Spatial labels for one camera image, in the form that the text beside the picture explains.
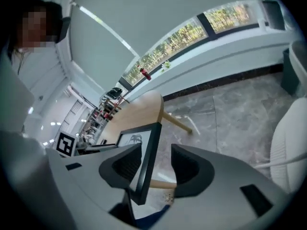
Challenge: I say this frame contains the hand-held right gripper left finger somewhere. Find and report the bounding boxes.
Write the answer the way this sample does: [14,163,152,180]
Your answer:
[45,142,143,230]

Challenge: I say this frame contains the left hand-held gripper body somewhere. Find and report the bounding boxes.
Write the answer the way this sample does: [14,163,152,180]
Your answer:
[55,132,91,158]

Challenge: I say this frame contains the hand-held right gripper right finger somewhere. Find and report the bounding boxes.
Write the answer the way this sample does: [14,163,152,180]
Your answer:
[153,143,290,230]

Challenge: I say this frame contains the large black picture frame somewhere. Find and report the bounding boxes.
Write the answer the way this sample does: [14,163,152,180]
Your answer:
[116,122,163,206]

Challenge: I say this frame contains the person's left forearm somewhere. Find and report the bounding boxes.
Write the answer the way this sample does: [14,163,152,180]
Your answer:
[0,129,72,225]

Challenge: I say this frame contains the wooden coffee table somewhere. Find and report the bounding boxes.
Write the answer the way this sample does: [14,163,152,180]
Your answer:
[99,90,193,190]

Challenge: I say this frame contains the wooden shelf rack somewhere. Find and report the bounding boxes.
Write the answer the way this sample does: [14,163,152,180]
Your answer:
[99,97,130,119]

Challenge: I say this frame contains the person in white shirt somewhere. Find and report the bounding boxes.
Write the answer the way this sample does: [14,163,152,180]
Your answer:
[0,46,60,167]

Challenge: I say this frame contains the round white wooden side table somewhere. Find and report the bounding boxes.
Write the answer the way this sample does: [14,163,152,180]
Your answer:
[255,41,307,194]

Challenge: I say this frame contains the person's dark blue trousers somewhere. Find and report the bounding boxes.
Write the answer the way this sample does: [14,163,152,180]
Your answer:
[134,204,172,230]

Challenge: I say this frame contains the dark soda bottle red cap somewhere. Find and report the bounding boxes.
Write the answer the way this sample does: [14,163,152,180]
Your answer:
[138,65,152,81]

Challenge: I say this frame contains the person's face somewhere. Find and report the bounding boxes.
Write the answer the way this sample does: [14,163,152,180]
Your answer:
[7,0,63,55]

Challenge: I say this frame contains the small green plant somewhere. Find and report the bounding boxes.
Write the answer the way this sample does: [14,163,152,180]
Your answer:
[160,60,172,73]

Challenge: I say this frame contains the white window ledge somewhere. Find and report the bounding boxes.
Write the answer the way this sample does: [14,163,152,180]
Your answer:
[117,30,298,100]

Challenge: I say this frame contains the black head-mounted camera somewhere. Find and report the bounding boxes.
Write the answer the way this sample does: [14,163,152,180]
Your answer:
[56,17,71,44]

